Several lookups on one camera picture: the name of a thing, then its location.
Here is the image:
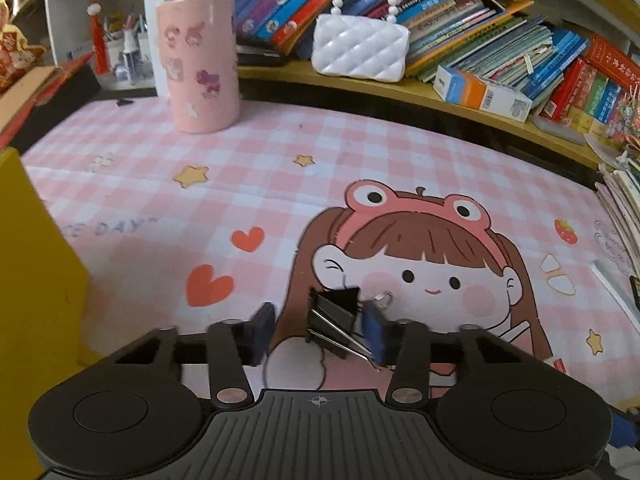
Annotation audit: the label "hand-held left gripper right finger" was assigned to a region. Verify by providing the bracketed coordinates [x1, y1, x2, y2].
[362, 300, 549, 408]

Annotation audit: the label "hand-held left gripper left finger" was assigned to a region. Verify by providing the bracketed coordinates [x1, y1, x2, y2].
[115, 302, 277, 409]

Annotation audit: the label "black binder clip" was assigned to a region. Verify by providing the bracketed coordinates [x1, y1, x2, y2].
[306, 286, 395, 372]

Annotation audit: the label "yellow cardboard box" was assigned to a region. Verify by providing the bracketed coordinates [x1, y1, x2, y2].
[0, 146, 92, 392]

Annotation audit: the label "pink checked cartoon desk mat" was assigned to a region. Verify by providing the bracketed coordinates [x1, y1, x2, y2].
[21, 96, 640, 412]

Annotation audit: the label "clear plastic ruler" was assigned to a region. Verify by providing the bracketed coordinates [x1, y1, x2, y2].
[590, 258, 640, 327]

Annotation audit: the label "orange blue white carton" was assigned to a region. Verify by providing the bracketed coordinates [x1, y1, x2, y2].
[432, 64, 534, 124]

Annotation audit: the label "grey pencil case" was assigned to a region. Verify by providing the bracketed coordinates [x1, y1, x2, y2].
[531, 114, 589, 148]

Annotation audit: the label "pink cylinder container with stickers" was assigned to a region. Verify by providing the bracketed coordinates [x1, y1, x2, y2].
[155, 0, 242, 135]

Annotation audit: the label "stack of paper booklets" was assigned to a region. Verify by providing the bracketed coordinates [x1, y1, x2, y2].
[594, 154, 640, 282]

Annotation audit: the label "white spray bottle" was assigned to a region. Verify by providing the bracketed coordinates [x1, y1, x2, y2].
[121, 26, 144, 86]

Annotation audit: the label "stack of red envelopes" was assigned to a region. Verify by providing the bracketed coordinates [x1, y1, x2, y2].
[0, 51, 94, 147]

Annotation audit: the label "row of colourful books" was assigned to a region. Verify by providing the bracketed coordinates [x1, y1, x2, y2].
[231, 0, 589, 107]

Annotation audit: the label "row of red dictionaries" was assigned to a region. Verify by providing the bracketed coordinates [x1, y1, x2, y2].
[540, 34, 640, 137]

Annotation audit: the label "colourful paper ornament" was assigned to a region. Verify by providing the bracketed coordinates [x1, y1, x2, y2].
[606, 86, 640, 142]

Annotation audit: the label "brown cardboard sheet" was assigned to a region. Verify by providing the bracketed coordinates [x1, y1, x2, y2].
[0, 64, 64, 132]

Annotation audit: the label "red gold paper decorations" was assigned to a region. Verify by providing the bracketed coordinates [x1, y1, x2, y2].
[0, 0, 49, 92]

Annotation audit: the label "white quilted purse pearl handle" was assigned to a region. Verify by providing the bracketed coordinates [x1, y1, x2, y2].
[311, 0, 412, 83]

